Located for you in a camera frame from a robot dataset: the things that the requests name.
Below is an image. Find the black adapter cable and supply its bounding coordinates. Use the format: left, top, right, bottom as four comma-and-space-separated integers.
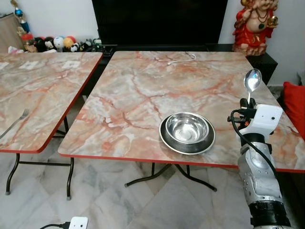
39, 222, 71, 229

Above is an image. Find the white blue plush ball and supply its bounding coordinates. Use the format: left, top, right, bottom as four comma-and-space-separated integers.
53, 36, 65, 51

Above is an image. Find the brown plush toy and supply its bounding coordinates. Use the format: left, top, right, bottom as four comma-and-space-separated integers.
23, 37, 38, 53

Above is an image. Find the steel bowl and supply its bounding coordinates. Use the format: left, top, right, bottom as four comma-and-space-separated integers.
165, 113, 210, 145

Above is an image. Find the steel fork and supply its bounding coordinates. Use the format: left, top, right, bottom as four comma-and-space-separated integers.
0, 109, 30, 140

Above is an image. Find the blue hanging ornament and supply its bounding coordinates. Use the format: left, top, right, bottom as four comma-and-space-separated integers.
10, 0, 31, 33

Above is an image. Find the black television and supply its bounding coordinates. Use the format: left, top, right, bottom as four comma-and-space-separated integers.
92, 0, 228, 47

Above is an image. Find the marble top folding table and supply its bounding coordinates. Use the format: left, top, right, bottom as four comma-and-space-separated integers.
58, 51, 305, 192
0, 52, 103, 200

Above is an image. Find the orange yellow plush ball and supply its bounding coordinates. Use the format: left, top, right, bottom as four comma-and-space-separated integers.
63, 35, 77, 50

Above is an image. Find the thin white cable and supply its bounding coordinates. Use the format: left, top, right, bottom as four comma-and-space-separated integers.
166, 52, 197, 66

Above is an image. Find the steel plate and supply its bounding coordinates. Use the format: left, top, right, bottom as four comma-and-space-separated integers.
159, 114, 216, 155

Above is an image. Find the white power adapter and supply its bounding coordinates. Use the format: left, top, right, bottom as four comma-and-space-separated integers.
69, 217, 89, 229

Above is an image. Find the black plush ball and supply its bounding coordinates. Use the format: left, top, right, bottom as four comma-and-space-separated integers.
36, 37, 47, 52

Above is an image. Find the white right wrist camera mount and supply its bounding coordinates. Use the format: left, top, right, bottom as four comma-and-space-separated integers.
238, 105, 283, 139

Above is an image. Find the red cushion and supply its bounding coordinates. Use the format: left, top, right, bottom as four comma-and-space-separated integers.
283, 82, 305, 140

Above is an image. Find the beige board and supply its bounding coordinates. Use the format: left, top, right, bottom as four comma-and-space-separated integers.
0, 13, 24, 52

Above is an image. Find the red laughing figure statue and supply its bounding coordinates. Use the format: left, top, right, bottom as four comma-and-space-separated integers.
233, 0, 279, 57

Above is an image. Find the steel spoon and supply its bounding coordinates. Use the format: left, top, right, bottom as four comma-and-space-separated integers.
244, 69, 263, 104

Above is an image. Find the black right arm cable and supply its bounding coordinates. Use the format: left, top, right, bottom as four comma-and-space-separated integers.
230, 109, 280, 184

